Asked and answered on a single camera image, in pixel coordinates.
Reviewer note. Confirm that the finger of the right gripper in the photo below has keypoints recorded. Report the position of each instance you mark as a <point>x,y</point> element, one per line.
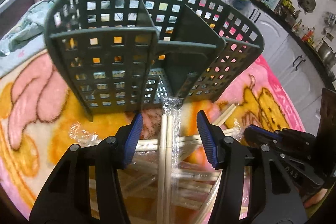
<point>256,134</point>

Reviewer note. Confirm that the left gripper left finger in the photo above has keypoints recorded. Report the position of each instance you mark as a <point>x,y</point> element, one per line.
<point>64,198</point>

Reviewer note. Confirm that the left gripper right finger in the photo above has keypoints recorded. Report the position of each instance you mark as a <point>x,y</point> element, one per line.
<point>272,195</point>

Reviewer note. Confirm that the wooden chopsticks pair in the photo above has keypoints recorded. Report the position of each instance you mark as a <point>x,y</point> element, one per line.
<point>168,149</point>

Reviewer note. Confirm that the white kitchen cabinets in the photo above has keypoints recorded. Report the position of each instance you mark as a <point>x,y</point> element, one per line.
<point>283,56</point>

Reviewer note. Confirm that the pink cartoon fleece blanket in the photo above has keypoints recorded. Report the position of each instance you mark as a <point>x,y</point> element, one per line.
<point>41,118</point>

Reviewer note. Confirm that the pile of wrapped chopsticks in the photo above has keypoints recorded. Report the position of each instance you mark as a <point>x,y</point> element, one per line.
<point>191,188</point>

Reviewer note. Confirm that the steel pot on counter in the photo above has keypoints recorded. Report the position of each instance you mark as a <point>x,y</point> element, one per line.
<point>326,54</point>

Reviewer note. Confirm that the dark green utensil basket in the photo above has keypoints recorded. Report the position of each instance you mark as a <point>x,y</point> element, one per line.
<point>126,55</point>

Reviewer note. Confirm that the metal pot lid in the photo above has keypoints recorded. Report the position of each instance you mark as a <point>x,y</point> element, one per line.
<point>307,5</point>

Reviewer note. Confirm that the light blue patterned cloth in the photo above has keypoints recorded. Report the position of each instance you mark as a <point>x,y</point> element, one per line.
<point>25,39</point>

